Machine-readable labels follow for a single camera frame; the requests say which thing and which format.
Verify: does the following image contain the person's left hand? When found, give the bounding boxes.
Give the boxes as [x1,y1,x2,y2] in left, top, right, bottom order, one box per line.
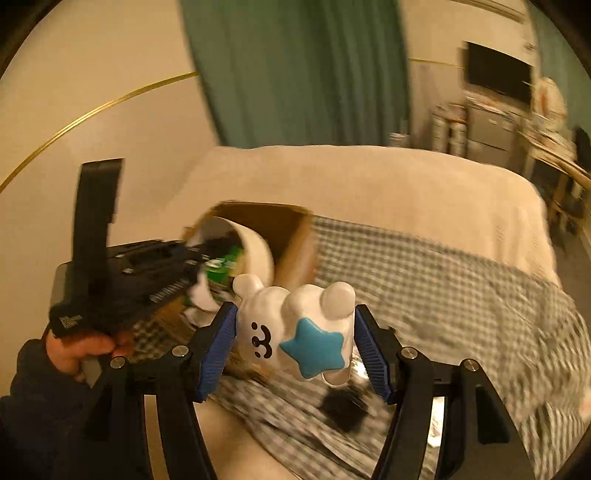
[44,329,137,383]

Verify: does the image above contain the black television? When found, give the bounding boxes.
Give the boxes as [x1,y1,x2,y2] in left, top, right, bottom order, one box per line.
[463,41,534,104]

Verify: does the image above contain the dressing table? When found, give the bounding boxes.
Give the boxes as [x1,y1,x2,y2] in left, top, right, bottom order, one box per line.
[519,124,591,185]

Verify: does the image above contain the grey cabinet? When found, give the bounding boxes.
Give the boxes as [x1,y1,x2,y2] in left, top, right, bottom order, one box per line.
[466,104,515,162]

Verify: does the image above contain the wooden chair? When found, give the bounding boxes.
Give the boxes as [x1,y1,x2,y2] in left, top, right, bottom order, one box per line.
[549,152,591,236]

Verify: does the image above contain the person's left forearm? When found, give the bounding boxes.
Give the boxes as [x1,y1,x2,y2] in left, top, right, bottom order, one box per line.
[0,339,100,480]

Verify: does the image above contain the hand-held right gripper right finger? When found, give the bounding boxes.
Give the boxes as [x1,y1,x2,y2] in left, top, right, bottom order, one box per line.
[353,304,536,480]

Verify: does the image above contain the white storage drawers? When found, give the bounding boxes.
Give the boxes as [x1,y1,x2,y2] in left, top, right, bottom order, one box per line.
[431,106,467,153]

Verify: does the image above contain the checked blanket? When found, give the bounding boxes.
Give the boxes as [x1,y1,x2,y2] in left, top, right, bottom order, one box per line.
[134,217,591,480]

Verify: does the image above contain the cream bedspread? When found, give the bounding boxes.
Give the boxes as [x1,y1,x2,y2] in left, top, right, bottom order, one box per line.
[164,145,561,287]

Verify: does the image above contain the small black object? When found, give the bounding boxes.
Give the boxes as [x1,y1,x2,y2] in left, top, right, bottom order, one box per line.
[321,390,370,432]

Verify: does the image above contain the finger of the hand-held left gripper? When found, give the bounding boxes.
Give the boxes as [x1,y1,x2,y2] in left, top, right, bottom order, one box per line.
[185,234,237,278]

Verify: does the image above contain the brown cardboard box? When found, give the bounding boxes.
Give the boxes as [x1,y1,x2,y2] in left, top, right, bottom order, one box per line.
[152,200,319,374]

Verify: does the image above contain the green medicine box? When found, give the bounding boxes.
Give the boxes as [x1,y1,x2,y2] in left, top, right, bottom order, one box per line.
[205,247,244,283]

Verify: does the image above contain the white tissue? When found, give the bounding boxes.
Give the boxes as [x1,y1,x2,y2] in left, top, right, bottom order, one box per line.
[185,276,219,311]

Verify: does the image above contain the green curtain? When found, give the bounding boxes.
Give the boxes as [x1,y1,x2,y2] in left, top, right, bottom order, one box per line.
[180,0,411,148]

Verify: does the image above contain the white toy figure blue star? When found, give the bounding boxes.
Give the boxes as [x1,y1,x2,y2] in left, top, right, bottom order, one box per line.
[232,274,357,386]

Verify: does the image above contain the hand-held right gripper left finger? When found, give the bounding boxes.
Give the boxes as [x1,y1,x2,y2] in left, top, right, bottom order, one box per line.
[76,301,240,480]

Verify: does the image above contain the white toilet paper roll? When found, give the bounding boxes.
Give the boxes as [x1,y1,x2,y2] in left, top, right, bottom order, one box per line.
[191,217,276,283]

